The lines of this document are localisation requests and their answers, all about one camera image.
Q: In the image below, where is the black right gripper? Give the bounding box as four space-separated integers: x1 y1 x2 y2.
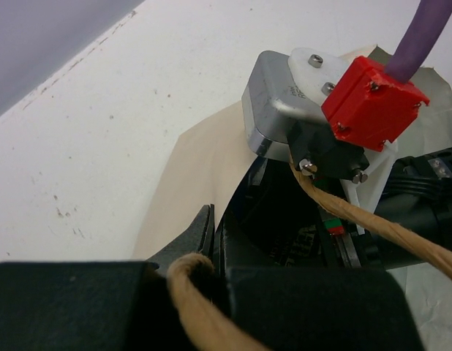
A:
313 147 452 269

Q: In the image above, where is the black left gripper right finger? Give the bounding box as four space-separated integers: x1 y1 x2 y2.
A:
213 159 423 350

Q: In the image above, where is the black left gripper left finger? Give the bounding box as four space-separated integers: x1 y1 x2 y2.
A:
0 205 214 350

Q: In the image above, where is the brown paper bag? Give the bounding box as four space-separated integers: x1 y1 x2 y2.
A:
134 47 452 350

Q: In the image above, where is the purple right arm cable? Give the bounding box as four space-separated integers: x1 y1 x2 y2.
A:
385 0 452 86

